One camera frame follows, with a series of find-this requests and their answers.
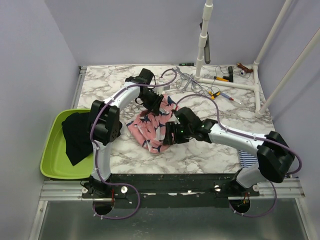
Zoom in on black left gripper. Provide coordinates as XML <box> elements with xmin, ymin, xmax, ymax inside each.
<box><xmin>139</xmin><ymin>90</ymin><xmax>164</xmax><ymax>116</ymax></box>

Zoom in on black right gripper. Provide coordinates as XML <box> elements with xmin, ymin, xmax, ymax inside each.
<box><xmin>163</xmin><ymin>120</ymin><xmax>193</xmax><ymax>145</ymax></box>

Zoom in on pink patterned garment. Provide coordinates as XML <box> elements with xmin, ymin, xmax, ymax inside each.
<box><xmin>126</xmin><ymin>94</ymin><xmax>177</xmax><ymax>154</ymax></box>

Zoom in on blue white striped garment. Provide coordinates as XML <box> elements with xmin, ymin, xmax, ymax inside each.
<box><xmin>238</xmin><ymin>150</ymin><xmax>258</xmax><ymax>168</ymax></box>

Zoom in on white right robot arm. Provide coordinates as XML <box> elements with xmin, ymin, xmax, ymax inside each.
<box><xmin>163</xmin><ymin>107</ymin><xmax>295</xmax><ymax>196</ymax></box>

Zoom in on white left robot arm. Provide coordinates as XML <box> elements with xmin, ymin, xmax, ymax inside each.
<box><xmin>84</xmin><ymin>68</ymin><xmax>164</xmax><ymax>198</ymax></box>

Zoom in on lime green laundry basket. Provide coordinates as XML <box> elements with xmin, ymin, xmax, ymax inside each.
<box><xmin>40</xmin><ymin>108</ymin><xmax>94</xmax><ymax>180</ymax></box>

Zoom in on chrome combination wrench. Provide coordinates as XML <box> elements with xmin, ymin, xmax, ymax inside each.
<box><xmin>173</xmin><ymin>66</ymin><xmax>191</xmax><ymax>80</ymax></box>

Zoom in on yellow black pliers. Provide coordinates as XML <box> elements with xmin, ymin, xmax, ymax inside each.
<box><xmin>208</xmin><ymin>91</ymin><xmax>221</xmax><ymax>100</ymax></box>

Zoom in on green black precision screwdriver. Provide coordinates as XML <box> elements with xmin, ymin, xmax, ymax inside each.
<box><xmin>178</xmin><ymin>62</ymin><xmax>195</xmax><ymax>66</ymax></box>

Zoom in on black T-shaped tool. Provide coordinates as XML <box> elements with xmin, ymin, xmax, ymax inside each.
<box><xmin>223</xmin><ymin>66</ymin><xmax>234</xmax><ymax>83</ymax></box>

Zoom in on black garment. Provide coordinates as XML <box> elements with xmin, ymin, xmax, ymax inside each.
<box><xmin>61</xmin><ymin>112</ymin><xmax>93</xmax><ymax>166</ymax></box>

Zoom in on white PVC pipe stand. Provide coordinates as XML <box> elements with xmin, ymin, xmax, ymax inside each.
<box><xmin>194</xmin><ymin>0</ymin><xmax>263</xmax><ymax>118</ymax></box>

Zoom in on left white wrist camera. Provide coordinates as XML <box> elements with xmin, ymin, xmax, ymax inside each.
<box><xmin>153</xmin><ymin>85</ymin><xmax>171</xmax><ymax>95</ymax></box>

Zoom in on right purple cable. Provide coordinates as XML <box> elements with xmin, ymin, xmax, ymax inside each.
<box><xmin>176</xmin><ymin>93</ymin><xmax>303</xmax><ymax>218</ymax></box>

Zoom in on purple cable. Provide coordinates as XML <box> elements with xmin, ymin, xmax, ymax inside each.
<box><xmin>176</xmin><ymin>93</ymin><xmax>303</xmax><ymax>218</ymax></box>
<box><xmin>88</xmin><ymin>68</ymin><xmax>179</xmax><ymax>221</ymax></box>

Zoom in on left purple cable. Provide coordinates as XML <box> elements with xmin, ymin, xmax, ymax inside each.
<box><xmin>88</xmin><ymin>68</ymin><xmax>179</xmax><ymax>221</ymax></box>

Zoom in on blue red handled screwdriver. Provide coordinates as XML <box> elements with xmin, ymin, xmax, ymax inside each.
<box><xmin>220</xmin><ymin>92</ymin><xmax>241</xmax><ymax>105</ymax></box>

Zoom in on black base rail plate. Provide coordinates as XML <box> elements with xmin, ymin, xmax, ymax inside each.
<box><xmin>82</xmin><ymin>173</ymin><xmax>259</xmax><ymax>209</ymax></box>

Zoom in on aluminium frame rail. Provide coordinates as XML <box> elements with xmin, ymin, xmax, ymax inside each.
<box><xmin>38</xmin><ymin>181</ymin><xmax>96</xmax><ymax>202</ymax></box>

